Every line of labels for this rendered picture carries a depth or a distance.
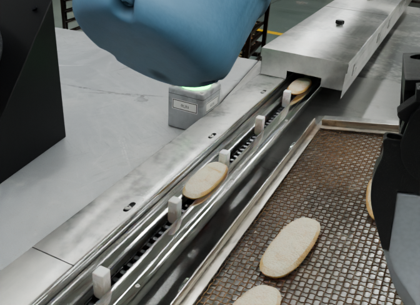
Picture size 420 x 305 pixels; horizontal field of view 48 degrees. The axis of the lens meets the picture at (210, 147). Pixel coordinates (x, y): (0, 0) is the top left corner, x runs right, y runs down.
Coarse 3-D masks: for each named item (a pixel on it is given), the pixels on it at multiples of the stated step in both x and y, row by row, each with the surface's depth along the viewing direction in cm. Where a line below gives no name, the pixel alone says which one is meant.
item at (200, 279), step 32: (320, 128) 72; (352, 128) 70; (384, 128) 68; (288, 160) 63; (352, 160) 62; (256, 192) 54; (288, 192) 56; (320, 192) 55; (352, 192) 55; (320, 224) 49; (352, 224) 49; (224, 256) 46; (352, 256) 44; (192, 288) 42; (288, 288) 41; (352, 288) 40
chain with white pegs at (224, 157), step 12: (288, 96) 90; (264, 120) 80; (228, 156) 68; (168, 204) 57; (180, 204) 57; (168, 216) 58; (156, 240) 55; (132, 264) 51; (96, 276) 46; (108, 276) 46; (120, 276) 50; (96, 288) 46; (108, 288) 47; (96, 300) 48
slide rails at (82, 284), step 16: (272, 96) 93; (256, 112) 86; (288, 112) 86; (240, 128) 80; (272, 128) 80; (224, 144) 74; (256, 144) 75; (208, 160) 70; (240, 160) 70; (176, 192) 62; (160, 208) 59; (192, 208) 59; (144, 224) 56; (176, 224) 56; (128, 240) 53; (160, 240) 54; (112, 256) 51; (144, 256) 51; (128, 272) 49; (64, 288) 46; (80, 288) 47; (112, 288) 47; (48, 304) 45; (64, 304) 45; (96, 304) 45; (112, 304) 45
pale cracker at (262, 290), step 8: (256, 288) 40; (264, 288) 40; (272, 288) 40; (248, 296) 39; (256, 296) 39; (264, 296) 39; (272, 296) 39; (280, 296) 40; (232, 304) 39; (240, 304) 38; (248, 304) 38; (256, 304) 38; (264, 304) 38; (272, 304) 38
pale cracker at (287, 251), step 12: (288, 228) 48; (300, 228) 47; (312, 228) 47; (276, 240) 46; (288, 240) 46; (300, 240) 46; (312, 240) 46; (264, 252) 45; (276, 252) 44; (288, 252) 44; (300, 252) 44; (264, 264) 43; (276, 264) 43; (288, 264) 43; (276, 276) 42
